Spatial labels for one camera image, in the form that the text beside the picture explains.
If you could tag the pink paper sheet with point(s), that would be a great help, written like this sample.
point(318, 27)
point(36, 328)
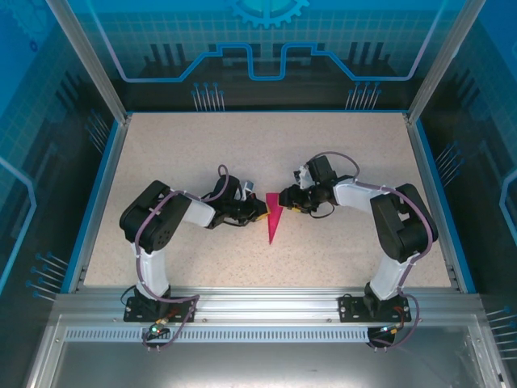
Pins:
point(274, 218)

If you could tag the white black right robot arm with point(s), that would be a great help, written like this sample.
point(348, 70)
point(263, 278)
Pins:
point(351, 194)

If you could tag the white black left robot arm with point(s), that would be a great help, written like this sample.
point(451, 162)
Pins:
point(198, 212)

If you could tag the grey metal sheet tray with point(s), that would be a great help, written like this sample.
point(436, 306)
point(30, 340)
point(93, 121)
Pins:
point(258, 363)

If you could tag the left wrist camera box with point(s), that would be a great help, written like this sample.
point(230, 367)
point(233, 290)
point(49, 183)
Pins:
point(249, 190)

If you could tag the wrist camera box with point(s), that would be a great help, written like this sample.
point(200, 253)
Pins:
point(303, 177)
point(249, 190)

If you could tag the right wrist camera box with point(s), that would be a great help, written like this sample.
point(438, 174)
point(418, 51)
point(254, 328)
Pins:
point(303, 177)

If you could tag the aluminium mounting rail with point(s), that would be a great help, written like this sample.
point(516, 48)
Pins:
point(266, 303)

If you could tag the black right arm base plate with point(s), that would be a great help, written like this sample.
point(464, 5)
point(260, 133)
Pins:
point(348, 309)

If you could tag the aluminium side rail blue edge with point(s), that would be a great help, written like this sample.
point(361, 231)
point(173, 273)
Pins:
point(433, 202)
point(101, 202)

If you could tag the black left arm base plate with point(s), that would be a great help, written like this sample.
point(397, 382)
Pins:
point(135, 314)

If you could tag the aluminium frame post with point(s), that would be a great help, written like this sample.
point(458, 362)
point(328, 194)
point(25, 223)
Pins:
point(440, 60)
point(94, 60)

